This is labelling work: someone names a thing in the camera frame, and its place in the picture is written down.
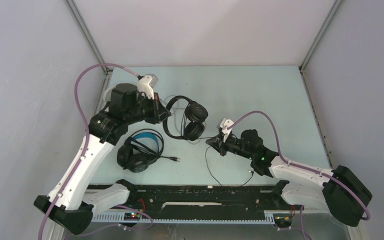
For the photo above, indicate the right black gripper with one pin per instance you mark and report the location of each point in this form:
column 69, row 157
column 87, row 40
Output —
column 218, row 143

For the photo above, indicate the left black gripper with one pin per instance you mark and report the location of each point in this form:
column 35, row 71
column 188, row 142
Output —
column 159, row 113

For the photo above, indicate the small black on-ear headphones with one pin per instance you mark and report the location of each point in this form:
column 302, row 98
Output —
column 195, row 168

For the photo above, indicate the black headset with blue band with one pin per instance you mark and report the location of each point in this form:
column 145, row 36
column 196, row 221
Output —
column 136, row 156

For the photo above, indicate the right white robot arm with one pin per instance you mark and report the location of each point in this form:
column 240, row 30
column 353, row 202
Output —
column 337, row 190

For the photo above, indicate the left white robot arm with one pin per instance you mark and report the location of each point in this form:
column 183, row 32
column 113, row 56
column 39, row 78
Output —
column 68, row 204

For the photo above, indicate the white gaming headset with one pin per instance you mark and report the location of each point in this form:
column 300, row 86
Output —
column 180, row 129

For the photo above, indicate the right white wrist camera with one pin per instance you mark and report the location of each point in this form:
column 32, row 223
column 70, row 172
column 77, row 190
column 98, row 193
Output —
column 224, row 129

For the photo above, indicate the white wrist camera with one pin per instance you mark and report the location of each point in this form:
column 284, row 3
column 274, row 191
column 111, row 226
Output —
column 146, row 85
column 224, row 129

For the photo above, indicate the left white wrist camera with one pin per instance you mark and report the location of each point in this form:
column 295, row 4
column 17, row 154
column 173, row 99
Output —
column 146, row 85

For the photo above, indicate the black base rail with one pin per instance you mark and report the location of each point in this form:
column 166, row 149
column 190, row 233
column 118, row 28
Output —
column 202, row 203

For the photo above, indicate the left aluminium frame post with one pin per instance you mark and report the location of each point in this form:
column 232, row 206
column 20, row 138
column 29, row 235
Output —
column 84, row 30

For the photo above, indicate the aluminium frame post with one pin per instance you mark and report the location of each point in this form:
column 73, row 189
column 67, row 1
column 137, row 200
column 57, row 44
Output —
column 335, row 8
column 84, row 30

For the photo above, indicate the right aluminium frame post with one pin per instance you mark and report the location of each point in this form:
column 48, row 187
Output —
column 335, row 8

